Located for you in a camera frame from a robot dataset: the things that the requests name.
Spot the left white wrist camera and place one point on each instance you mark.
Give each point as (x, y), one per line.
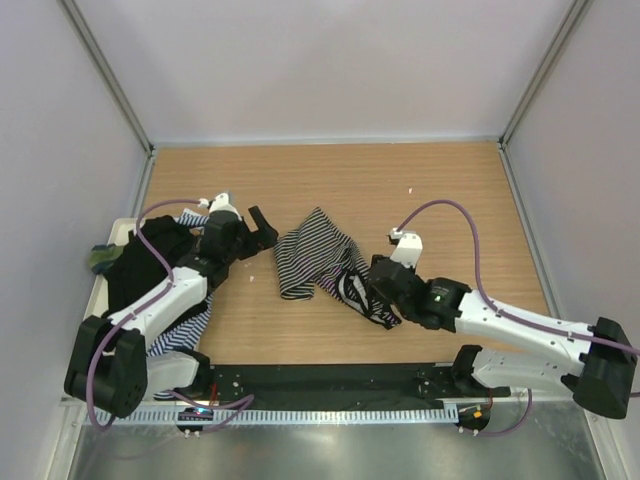
(221, 202)

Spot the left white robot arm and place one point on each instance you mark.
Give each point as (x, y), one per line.
(110, 369)

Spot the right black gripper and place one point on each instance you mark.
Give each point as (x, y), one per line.
(375, 257)

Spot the green striped garment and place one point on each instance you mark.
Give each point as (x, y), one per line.
(102, 257)

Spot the white plastic tray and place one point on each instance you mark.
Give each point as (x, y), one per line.
(98, 298)

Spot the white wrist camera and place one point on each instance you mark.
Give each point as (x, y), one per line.
(408, 247)
(221, 202)

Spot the white slotted cable duct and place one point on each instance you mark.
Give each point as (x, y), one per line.
(181, 415)

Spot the black white striped tank top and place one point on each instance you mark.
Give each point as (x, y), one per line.
(318, 254)

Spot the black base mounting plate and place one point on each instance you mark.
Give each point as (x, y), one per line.
(347, 387)

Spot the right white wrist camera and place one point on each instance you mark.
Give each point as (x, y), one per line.
(408, 247)

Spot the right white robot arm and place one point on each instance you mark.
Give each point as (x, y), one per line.
(594, 364)

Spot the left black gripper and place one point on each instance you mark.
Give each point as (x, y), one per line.
(257, 240)

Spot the blue white striped tank top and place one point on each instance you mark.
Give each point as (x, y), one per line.
(189, 329)

